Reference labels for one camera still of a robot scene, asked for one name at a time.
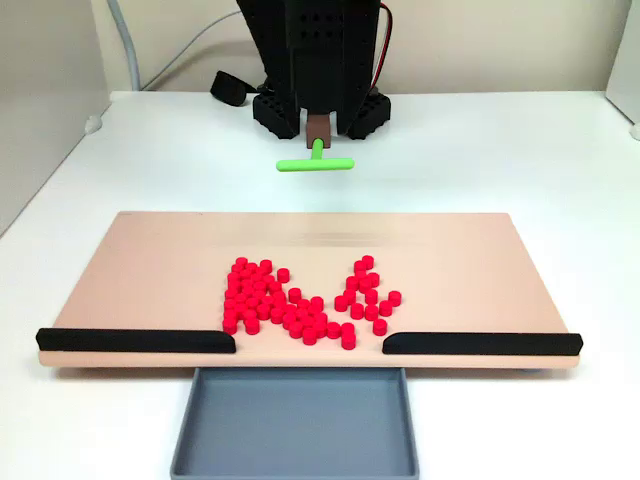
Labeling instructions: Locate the green T-shaped pusher tool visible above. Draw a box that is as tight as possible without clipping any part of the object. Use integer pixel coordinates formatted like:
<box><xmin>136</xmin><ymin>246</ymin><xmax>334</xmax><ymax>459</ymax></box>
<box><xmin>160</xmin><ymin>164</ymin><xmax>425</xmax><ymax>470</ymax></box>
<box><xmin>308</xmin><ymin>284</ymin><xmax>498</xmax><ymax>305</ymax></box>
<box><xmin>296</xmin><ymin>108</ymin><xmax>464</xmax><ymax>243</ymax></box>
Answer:
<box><xmin>275</xmin><ymin>113</ymin><xmax>356</xmax><ymax>174</ymax></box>

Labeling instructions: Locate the thin grey cable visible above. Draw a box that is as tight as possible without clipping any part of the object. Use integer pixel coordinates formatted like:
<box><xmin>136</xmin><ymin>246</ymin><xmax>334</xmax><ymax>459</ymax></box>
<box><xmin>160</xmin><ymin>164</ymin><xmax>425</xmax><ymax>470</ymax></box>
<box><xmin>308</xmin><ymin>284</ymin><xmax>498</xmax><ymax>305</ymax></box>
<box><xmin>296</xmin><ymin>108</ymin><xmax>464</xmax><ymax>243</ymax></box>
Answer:
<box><xmin>141</xmin><ymin>8</ymin><xmax>247</xmax><ymax>93</ymax></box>

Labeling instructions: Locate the black edge rail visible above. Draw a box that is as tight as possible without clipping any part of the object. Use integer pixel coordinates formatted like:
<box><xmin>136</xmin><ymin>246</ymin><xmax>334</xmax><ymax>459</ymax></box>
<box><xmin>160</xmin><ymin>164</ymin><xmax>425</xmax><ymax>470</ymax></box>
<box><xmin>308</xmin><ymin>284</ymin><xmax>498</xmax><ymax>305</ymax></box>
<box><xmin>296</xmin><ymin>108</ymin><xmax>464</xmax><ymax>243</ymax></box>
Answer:
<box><xmin>382</xmin><ymin>330</ymin><xmax>585</xmax><ymax>357</ymax></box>
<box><xmin>34</xmin><ymin>327</ymin><xmax>237</xmax><ymax>355</ymax></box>

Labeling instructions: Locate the grey shallow tray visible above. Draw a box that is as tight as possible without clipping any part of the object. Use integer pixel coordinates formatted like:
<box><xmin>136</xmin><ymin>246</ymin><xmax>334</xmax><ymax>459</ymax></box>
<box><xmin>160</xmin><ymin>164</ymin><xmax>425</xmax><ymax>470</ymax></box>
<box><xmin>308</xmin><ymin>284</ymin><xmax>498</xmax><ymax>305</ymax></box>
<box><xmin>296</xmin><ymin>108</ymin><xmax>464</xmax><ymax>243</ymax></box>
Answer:
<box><xmin>169</xmin><ymin>367</ymin><xmax>421</xmax><ymax>480</ymax></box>

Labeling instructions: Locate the beige flat board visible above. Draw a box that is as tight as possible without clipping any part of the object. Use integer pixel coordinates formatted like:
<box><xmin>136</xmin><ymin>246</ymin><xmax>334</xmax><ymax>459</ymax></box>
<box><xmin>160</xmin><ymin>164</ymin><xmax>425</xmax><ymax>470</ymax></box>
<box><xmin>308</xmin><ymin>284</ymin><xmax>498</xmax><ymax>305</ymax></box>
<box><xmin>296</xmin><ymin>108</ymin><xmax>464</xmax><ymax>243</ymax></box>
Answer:
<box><xmin>37</xmin><ymin>210</ymin><xmax>584</xmax><ymax>374</ymax></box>

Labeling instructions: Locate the grey hose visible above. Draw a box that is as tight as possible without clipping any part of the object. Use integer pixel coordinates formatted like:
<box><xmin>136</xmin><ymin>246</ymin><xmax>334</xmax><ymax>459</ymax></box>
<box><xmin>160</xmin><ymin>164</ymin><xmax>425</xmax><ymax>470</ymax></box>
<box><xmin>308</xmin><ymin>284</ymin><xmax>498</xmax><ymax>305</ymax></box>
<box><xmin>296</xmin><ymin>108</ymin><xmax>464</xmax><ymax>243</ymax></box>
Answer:
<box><xmin>106</xmin><ymin>0</ymin><xmax>143</xmax><ymax>93</ymax></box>

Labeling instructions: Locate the red white black servo cable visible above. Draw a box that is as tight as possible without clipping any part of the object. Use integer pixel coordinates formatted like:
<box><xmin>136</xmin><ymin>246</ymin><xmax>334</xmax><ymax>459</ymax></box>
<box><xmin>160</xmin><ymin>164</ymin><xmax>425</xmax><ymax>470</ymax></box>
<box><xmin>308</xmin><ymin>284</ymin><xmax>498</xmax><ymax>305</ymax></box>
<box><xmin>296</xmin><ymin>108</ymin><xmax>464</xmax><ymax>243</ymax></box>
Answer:
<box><xmin>370</xmin><ymin>1</ymin><xmax>395</xmax><ymax>87</ymax></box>

